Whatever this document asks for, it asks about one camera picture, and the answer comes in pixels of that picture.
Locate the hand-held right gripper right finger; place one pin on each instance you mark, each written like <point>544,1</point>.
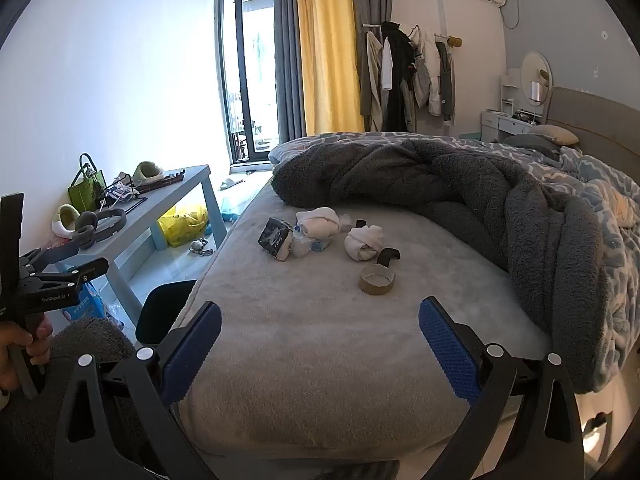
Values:
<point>450,355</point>

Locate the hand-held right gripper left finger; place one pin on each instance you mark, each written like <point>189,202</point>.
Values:
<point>192,350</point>

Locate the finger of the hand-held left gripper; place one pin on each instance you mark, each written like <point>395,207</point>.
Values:
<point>80,272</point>

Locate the dark teal waste bin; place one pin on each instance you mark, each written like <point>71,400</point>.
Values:
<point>160,310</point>

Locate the cardboard tape roll core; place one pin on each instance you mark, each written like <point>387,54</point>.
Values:
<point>365,286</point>

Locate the white wad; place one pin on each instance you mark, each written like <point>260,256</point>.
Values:
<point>362,242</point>
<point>317,222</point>

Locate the person's left hand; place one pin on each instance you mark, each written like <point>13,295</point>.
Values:
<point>39,345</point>

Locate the blue printed packet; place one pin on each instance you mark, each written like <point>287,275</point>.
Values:
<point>92,300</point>

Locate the grey headphones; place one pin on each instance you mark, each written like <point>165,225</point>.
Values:
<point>85,232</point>

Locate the person's grey fleece clothing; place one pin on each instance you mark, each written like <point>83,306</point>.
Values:
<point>85,340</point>

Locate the green and white slipper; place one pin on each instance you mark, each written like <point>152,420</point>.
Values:
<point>62,220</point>
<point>147,172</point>

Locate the green handbag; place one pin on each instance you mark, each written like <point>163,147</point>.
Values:
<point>85,192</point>

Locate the small printed packet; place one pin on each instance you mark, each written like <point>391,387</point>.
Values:
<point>120,191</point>

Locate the light blue table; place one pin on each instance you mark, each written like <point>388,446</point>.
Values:
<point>150,210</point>

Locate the grey bed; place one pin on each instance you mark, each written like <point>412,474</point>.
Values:
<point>300,360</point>

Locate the yellow plastic bag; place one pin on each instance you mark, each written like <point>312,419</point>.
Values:
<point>182,225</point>

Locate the dark wooden hanger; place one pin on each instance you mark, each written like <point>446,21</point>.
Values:
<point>165,180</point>

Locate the black and white tissue packet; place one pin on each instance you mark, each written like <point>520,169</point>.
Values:
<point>272,237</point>

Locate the teal plush toy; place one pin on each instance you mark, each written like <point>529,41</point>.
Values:
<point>230,216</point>

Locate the clear blue plastic wrapper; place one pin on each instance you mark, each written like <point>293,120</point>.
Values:
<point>306,247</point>

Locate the small black and white wrapper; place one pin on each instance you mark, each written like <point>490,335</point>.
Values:
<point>360,223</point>

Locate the dark grey fleece blanket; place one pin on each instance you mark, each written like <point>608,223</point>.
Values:
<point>475,185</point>

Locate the grey pillow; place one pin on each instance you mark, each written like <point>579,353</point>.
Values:
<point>530,142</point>

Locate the white vanity desk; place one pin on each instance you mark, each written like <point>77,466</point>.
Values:
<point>495,120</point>

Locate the beige pillow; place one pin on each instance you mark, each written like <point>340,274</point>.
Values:
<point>552,134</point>

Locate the black framed glass door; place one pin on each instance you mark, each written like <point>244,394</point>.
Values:
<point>237,60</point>

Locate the white desk organizer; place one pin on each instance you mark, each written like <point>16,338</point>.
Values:
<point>509,92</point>

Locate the grey and white jacket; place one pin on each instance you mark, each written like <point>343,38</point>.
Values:
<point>446,85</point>

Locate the white table lamp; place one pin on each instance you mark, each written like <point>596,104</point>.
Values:
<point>537,92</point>

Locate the black coat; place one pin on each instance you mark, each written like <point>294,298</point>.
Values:
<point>397,75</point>

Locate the beige coat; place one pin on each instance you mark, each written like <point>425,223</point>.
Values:
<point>371,80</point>

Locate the round mirror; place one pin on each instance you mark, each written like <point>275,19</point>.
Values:
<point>534,66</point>

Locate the yellow curtain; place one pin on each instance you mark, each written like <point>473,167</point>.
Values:
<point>327,50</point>

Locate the white clothes rack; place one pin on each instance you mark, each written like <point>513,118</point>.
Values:
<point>440,10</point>

